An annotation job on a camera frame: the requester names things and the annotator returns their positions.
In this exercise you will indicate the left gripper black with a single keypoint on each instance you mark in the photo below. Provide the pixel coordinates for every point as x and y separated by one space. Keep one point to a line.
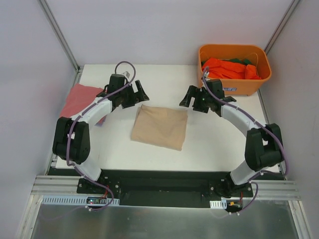
133 96

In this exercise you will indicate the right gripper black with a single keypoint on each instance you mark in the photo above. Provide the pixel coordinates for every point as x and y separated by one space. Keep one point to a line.
197 100

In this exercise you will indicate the orange t shirt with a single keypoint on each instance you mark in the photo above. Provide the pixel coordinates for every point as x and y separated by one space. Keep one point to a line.
227 70

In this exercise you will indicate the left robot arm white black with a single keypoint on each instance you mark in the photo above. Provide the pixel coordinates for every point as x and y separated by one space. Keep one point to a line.
72 134

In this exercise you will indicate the orange plastic basket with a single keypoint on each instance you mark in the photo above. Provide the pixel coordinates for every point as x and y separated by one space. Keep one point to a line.
228 51

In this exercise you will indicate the folded pink t shirt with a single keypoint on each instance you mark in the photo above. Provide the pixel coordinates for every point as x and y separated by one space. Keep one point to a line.
78 99

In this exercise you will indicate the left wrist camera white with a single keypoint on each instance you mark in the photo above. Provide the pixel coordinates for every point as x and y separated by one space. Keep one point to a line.
126 74

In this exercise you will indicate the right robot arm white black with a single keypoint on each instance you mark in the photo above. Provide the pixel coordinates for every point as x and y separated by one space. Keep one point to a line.
263 146

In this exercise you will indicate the green t shirt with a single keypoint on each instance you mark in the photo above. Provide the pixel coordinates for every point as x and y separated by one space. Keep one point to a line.
244 61

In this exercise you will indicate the beige t shirt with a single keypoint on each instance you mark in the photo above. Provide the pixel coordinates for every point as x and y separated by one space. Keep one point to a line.
161 127

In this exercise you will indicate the right aluminium upright profile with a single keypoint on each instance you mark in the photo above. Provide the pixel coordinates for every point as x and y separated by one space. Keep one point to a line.
282 24

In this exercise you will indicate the right white cable duct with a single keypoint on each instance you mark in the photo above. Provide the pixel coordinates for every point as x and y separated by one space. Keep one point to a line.
222 204

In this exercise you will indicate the aluminium upright profile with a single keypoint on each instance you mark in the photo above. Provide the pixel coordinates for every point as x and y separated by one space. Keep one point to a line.
59 34
282 24

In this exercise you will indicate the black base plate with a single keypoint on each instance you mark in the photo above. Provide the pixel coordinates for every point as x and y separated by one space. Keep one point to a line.
177 189

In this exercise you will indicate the left aluminium upright profile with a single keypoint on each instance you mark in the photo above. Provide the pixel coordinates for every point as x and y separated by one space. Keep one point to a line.
59 34

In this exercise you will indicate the aluminium frame rail front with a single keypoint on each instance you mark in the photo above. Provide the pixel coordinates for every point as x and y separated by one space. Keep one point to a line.
264 189

